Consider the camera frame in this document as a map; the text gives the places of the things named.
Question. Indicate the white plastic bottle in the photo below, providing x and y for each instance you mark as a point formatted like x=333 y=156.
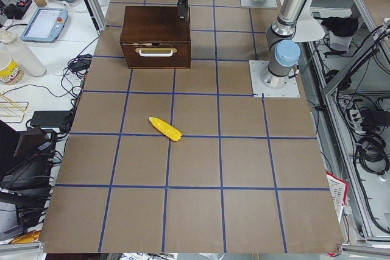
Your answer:
x=22 y=54

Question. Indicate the black power adapter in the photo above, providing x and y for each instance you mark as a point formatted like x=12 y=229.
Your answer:
x=49 y=118

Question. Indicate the black cloth on cup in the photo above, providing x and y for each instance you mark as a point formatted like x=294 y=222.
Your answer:
x=341 y=31

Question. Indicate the wooden drawer with white handle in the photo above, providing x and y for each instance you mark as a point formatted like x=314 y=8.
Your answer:
x=157 y=55

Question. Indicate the blue teach pendant near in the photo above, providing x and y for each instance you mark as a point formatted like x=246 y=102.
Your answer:
x=45 y=25

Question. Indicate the gold wire rack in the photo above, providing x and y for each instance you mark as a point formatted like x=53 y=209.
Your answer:
x=12 y=111

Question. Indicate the dark wooden drawer cabinet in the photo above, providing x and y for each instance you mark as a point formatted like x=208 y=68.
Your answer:
x=154 y=24

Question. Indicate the yellow corn cob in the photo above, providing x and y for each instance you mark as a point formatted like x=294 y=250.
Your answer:
x=166 y=129

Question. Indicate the white red plastic basket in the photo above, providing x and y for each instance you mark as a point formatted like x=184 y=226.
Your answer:
x=339 y=190

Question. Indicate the yellow popcorn cup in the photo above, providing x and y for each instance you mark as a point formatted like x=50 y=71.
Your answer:
x=10 y=73

